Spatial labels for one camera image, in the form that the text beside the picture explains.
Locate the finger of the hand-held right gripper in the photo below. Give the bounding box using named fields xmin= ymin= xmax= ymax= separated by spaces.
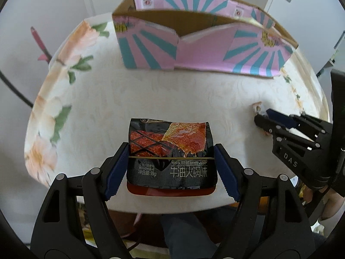
xmin=254 ymin=115 xmax=322 ymax=149
xmin=266 ymin=109 xmax=334 ymax=135

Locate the person's right hand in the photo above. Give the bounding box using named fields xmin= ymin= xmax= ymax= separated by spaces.
xmin=322 ymin=188 xmax=345 ymax=234

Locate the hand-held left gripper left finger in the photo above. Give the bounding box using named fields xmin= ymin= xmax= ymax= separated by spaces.
xmin=30 ymin=142 xmax=130 ymax=259

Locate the white refrigerator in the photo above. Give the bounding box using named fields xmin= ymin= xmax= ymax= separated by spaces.
xmin=263 ymin=0 xmax=345 ymax=79

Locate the pink striped cardboard box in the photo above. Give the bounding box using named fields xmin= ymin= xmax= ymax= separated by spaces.
xmin=112 ymin=0 xmax=299 ymax=79

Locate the black snack packet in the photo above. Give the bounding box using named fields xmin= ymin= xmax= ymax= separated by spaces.
xmin=126 ymin=118 xmax=218 ymax=196

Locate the floral tablecloth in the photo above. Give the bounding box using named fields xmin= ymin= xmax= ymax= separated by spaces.
xmin=24 ymin=16 xmax=331 ymax=215

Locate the black cable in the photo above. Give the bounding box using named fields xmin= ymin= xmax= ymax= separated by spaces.
xmin=0 ymin=69 xmax=34 ymax=107

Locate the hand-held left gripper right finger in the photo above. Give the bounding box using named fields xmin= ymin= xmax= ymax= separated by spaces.
xmin=214 ymin=144 xmax=316 ymax=259

